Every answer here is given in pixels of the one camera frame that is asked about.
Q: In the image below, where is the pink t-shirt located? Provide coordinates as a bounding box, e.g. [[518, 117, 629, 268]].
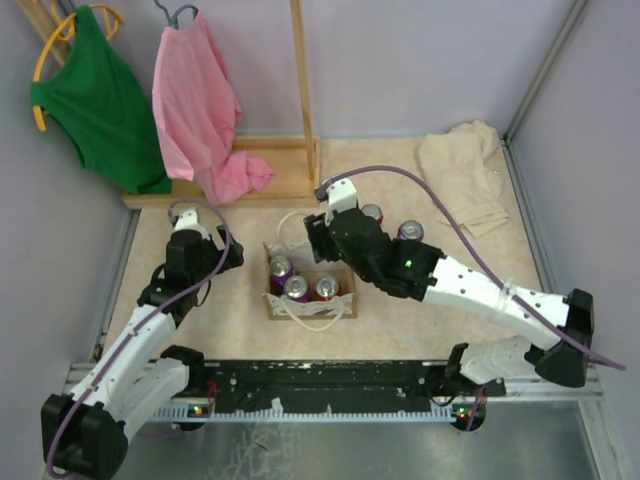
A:
[[152, 13, 275, 204]]

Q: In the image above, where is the green tank top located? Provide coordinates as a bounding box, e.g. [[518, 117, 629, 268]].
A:
[[30, 4, 172, 195]]

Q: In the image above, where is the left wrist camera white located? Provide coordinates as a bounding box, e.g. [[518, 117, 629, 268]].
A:
[[173, 207, 209, 238]]

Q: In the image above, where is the red can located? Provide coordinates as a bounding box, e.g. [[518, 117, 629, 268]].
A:
[[361, 204, 384, 225], [313, 275, 342, 301]]

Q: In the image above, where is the grey blue hanger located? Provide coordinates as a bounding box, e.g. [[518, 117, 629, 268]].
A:
[[153, 0, 199, 29]]

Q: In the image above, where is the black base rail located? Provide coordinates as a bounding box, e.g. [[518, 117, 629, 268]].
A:
[[187, 360, 479, 414]]

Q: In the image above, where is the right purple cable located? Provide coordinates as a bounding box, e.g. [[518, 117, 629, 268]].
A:
[[314, 165, 627, 371]]

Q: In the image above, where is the wooden clothes rack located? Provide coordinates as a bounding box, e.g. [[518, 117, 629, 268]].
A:
[[17, 1, 321, 207]]

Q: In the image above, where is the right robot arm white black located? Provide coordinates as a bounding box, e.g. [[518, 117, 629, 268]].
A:
[[304, 208, 595, 396]]

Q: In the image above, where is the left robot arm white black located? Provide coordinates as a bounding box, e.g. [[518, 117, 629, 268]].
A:
[[41, 215, 243, 479]]

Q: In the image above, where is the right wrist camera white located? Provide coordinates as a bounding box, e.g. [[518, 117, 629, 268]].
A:
[[315, 178, 358, 226]]

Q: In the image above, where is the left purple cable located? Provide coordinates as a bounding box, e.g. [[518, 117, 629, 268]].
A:
[[43, 198, 233, 476]]

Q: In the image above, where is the purple cable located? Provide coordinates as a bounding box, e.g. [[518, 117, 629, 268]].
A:
[[314, 165, 627, 371], [43, 198, 233, 476]]

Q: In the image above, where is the beige folded cloth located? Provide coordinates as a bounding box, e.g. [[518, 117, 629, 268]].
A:
[[417, 120, 509, 238]]

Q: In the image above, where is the canvas bag with white handles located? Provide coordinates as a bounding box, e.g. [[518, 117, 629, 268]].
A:
[[262, 211, 359, 333]]

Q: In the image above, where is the purple can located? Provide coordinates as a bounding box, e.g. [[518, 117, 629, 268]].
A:
[[269, 255, 295, 296], [283, 275, 311, 303], [396, 220, 424, 241]]

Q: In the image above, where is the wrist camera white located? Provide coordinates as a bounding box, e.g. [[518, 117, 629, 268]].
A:
[[315, 178, 358, 226], [173, 207, 209, 238]]

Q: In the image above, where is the yellow hanger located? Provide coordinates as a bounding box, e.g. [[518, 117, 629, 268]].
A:
[[32, 1, 125, 132]]

